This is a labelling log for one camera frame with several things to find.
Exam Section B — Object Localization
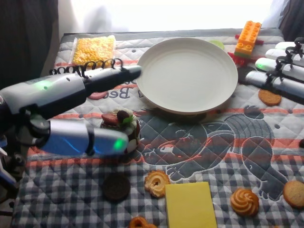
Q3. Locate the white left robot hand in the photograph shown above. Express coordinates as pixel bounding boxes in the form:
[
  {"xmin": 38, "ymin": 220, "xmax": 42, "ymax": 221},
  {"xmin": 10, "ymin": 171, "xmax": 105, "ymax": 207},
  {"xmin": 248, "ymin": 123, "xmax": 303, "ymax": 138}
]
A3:
[{"xmin": 0, "ymin": 65, "xmax": 143, "ymax": 157}]

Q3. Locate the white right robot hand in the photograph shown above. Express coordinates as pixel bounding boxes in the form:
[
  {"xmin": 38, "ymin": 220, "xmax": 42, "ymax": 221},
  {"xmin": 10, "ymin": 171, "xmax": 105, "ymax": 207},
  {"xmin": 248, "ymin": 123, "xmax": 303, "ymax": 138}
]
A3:
[{"xmin": 245, "ymin": 37, "xmax": 304, "ymax": 105}]

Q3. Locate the toy chocolate drip cake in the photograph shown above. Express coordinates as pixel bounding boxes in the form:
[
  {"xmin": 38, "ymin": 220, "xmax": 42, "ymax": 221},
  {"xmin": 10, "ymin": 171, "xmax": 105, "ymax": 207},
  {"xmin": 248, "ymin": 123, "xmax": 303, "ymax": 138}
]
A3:
[{"xmin": 99, "ymin": 108, "xmax": 141, "ymax": 155}]

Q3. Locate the white round plate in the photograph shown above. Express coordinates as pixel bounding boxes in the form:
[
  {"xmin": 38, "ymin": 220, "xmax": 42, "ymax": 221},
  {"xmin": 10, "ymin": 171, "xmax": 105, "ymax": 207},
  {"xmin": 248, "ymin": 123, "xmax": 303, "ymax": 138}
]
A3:
[{"xmin": 135, "ymin": 37, "xmax": 239, "ymax": 114}]

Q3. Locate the round brown biscuit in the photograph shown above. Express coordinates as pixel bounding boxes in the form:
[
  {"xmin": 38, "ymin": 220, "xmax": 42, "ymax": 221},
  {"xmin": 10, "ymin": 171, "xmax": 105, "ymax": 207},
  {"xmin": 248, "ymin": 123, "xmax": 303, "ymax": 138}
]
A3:
[
  {"xmin": 282, "ymin": 180, "xmax": 304, "ymax": 209},
  {"xmin": 258, "ymin": 89, "xmax": 282, "ymax": 107}
]

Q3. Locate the bag of yellow beads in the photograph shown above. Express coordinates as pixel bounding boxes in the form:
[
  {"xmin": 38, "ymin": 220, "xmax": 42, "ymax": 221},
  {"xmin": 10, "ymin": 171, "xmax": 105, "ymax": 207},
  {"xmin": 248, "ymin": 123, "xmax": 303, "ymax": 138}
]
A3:
[{"xmin": 68, "ymin": 35, "xmax": 116, "ymax": 67}]

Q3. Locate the red toy building piece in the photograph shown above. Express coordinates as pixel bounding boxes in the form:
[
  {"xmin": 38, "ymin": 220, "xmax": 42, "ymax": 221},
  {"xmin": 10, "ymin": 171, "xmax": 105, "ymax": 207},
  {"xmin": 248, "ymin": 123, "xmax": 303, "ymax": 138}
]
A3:
[{"xmin": 227, "ymin": 34, "xmax": 265, "ymax": 68}]

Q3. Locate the dark curtain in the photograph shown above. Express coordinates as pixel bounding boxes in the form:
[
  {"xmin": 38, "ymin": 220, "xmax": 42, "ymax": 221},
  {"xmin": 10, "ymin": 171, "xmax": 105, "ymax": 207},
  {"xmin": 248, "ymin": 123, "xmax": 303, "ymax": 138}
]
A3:
[
  {"xmin": 0, "ymin": 0, "xmax": 59, "ymax": 90},
  {"xmin": 279, "ymin": 0, "xmax": 304, "ymax": 42}
]

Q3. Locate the orange toy building block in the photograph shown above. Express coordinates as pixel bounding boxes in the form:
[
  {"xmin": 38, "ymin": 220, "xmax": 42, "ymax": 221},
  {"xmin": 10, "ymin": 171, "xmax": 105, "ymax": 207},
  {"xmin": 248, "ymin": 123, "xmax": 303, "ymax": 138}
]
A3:
[{"xmin": 234, "ymin": 20, "xmax": 262, "ymax": 57}]

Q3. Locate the light green disc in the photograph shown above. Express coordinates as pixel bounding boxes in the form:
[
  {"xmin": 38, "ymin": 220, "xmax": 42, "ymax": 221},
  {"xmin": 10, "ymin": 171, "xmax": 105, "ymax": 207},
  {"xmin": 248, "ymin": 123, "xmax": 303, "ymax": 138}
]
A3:
[{"xmin": 209, "ymin": 39, "xmax": 225, "ymax": 50}]

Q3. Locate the dark chocolate sandwich cookie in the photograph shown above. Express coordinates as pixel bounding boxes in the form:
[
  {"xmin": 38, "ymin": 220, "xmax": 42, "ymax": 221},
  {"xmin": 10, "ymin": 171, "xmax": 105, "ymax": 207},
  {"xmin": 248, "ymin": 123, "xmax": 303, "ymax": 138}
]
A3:
[{"xmin": 102, "ymin": 172, "xmax": 131, "ymax": 202}]

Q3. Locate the grey quilt with bear print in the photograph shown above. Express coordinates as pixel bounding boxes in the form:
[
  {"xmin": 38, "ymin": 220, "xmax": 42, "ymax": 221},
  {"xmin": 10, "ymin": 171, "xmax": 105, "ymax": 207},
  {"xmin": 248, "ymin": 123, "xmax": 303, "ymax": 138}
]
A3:
[{"xmin": 11, "ymin": 28, "xmax": 304, "ymax": 228}]

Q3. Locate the swirl butter cookie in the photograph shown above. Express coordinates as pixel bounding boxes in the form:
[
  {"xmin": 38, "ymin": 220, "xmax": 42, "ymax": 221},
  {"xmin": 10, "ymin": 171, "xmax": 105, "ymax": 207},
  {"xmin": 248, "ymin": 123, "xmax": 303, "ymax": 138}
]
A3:
[
  {"xmin": 230, "ymin": 188, "xmax": 260, "ymax": 217},
  {"xmin": 144, "ymin": 170, "xmax": 171, "ymax": 198}
]

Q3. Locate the orange swirl cookie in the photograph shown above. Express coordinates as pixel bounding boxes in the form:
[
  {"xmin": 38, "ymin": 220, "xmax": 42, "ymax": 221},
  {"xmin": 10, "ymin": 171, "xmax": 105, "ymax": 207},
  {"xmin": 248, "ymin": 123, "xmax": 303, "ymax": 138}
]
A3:
[{"xmin": 129, "ymin": 216, "xmax": 157, "ymax": 228}]

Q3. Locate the yellow sticky note pad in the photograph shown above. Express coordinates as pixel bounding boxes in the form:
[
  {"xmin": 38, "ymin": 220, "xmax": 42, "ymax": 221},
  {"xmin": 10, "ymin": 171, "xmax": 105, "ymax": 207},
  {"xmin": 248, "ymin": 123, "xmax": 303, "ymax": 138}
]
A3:
[{"xmin": 165, "ymin": 181, "xmax": 218, "ymax": 228}]

